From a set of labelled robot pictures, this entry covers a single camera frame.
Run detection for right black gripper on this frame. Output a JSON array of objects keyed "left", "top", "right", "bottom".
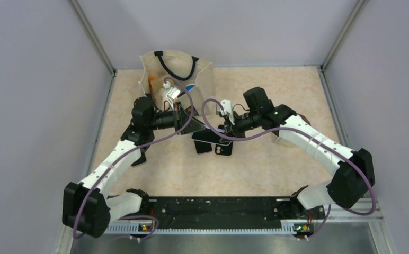
[{"left": 220, "top": 110, "right": 261, "bottom": 141}]

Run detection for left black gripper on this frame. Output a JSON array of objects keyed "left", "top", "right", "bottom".
[{"left": 147, "top": 101, "right": 205, "bottom": 134}]

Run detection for black phone case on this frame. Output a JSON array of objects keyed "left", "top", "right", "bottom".
[{"left": 214, "top": 138, "right": 233, "bottom": 157}]

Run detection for black smartphone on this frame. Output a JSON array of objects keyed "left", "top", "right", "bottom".
[{"left": 194, "top": 140, "right": 213, "bottom": 155}]

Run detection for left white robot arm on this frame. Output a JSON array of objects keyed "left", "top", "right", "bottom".
[{"left": 61, "top": 96, "right": 206, "bottom": 238}]

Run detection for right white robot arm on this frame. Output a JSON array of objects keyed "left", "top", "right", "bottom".
[{"left": 216, "top": 87, "right": 375, "bottom": 218}]

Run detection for black phone at left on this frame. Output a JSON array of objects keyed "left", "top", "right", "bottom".
[{"left": 131, "top": 153, "right": 147, "bottom": 167}]

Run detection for snack packets in bag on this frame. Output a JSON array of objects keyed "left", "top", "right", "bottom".
[{"left": 149, "top": 75, "right": 191, "bottom": 111}]

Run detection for paper cup with label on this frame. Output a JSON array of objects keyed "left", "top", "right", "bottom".
[{"left": 270, "top": 133, "right": 296, "bottom": 148}]

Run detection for beige canvas tote bag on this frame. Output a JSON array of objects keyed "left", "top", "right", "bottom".
[{"left": 139, "top": 50, "right": 216, "bottom": 115}]

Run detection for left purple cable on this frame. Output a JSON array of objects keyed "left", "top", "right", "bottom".
[{"left": 72, "top": 76, "right": 195, "bottom": 241}]

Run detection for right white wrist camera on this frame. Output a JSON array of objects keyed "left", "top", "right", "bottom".
[{"left": 216, "top": 99, "right": 234, "bottom": 117}]

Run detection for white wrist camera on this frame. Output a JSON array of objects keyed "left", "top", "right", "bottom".
[
  {"left": 163, "top": 81, "right": 181, "bottom": 104},
  {"left": 216, "top": 99, "right": 234, "bottom": 117}
]

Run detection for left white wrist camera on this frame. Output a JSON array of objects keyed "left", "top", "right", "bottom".
[{"left": 163, "top": 81, "right": 181, "bottom": 104}]

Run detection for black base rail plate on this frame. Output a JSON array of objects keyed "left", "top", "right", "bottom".
[{"left": 117, "top": 196, "right": 326, "bottom": 232}]

